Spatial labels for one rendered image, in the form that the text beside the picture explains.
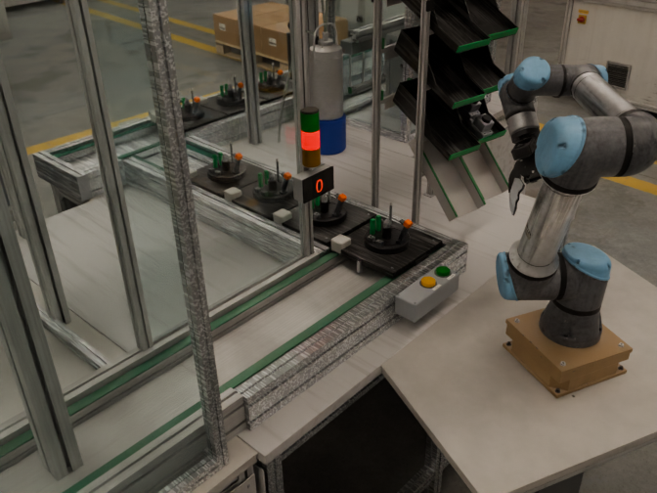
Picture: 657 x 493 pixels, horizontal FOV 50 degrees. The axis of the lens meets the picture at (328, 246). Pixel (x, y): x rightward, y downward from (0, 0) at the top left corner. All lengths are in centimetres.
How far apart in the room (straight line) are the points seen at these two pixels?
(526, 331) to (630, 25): 445
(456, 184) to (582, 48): 410
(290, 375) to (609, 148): 86
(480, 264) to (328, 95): 103
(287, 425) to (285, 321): 33
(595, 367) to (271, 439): 80
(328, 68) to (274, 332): 132
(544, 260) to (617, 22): 458
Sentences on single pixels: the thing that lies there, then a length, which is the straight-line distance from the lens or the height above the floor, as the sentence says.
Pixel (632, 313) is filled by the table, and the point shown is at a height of 86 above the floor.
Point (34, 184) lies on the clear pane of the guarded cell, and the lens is 107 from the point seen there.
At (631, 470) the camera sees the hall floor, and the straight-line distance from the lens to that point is 291.
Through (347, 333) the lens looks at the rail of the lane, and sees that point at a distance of 179.
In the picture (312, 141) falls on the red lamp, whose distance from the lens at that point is 187.
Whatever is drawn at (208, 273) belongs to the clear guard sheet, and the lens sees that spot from 183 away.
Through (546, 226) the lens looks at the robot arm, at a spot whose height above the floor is 131.
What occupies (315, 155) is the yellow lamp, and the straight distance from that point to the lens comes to 189.
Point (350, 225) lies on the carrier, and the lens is 220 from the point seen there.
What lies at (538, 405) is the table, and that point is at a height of 86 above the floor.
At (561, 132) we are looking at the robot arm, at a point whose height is 155.
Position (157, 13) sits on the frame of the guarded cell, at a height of 182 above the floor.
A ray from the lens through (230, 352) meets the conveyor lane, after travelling 180.
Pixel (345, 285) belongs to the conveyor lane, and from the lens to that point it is 202.
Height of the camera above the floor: 205
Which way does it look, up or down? 31 degrees down
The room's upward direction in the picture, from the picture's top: 1 degrees counter-clockwise
